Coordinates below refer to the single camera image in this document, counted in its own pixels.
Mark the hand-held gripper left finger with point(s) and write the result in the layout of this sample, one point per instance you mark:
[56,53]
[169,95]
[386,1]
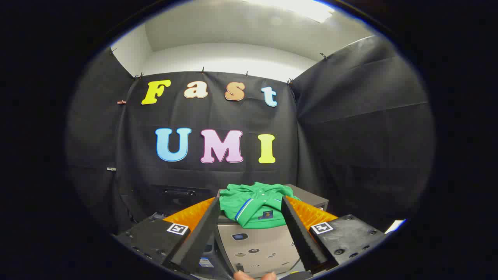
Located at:
[196,241]

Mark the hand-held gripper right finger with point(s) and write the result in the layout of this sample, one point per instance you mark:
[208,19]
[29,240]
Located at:
[301,237]

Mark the grey washing machine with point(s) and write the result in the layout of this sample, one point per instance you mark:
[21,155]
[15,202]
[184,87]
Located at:
[179,194]

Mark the green polo shirt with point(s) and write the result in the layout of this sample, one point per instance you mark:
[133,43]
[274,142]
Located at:
[253,204]

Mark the beige cabinet with grey top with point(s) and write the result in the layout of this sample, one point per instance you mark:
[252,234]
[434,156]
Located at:
[264,243]

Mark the black backdrop cloth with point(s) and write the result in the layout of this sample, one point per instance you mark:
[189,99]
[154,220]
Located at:
[342,136]

